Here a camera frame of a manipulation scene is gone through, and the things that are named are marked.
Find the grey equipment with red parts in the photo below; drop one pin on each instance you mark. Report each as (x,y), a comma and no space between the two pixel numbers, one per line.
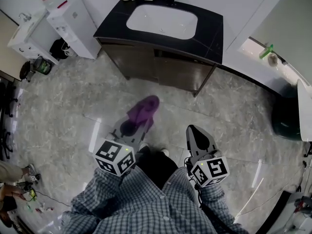
(303,211)

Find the person's white shoe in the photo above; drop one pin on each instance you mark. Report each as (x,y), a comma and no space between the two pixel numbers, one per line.
(165,152)
(143,147)

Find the white table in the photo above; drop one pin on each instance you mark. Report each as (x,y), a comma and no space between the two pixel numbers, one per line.
(304,111)

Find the brown round sponge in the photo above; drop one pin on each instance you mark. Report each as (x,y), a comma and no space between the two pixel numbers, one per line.
(272,59)

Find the black office chair base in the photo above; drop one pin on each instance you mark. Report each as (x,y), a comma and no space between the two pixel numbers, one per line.
(6,121)

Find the person's left forearm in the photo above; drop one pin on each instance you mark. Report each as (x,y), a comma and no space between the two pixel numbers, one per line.
(102,194)

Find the person's right white shoe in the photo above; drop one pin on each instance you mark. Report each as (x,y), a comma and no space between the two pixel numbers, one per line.
(165,152)

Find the dark wooden sink cabinet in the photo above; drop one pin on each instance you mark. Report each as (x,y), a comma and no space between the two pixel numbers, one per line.
(175,64)

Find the person's checked shirt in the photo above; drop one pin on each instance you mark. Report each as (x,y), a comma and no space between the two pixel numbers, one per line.
(151,211)

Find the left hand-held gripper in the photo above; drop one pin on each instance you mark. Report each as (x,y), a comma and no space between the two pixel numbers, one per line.
(114,155)

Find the person's left white shoe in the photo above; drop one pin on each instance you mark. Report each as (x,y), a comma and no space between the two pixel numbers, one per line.
(143,147)

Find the chrome tap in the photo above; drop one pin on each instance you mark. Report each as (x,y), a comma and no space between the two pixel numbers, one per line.
(25,16)

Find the white water dispenser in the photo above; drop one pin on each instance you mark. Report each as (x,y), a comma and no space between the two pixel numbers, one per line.
(78,30)

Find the person's right forearm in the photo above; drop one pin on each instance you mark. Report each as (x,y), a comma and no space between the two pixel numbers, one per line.
(217,203)

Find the green spray bottle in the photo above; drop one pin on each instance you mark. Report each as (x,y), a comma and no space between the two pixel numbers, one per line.
(266,51)

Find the black round stool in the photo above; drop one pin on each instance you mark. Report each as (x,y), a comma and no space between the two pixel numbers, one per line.
(25,71)

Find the white sink basin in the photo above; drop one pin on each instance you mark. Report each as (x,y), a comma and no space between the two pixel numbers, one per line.
(162,21)

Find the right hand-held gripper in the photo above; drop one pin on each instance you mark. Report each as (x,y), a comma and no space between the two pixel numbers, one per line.
(209,172)

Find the small green device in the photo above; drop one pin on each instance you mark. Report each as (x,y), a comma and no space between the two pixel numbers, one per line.
(32,194)

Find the dark green waste bin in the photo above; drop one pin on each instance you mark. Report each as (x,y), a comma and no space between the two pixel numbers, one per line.
(285,116)

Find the black bag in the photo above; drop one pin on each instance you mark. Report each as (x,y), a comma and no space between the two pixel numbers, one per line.
(58,49)

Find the small white utility sink cabinet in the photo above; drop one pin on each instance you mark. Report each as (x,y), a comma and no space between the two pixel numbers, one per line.
(29,43)

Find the person's black trousers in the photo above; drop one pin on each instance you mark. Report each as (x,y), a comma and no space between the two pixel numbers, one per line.
(156,167)

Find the purple cloth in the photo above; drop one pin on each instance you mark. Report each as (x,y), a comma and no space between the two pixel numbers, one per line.
(143,110)

